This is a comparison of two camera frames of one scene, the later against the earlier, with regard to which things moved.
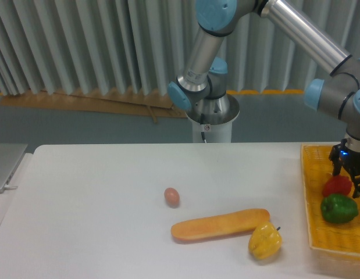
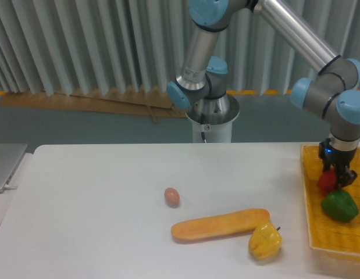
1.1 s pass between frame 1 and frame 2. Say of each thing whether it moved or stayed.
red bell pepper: moved
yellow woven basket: stayed
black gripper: moved
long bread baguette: stayed
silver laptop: stayed
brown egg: stayed
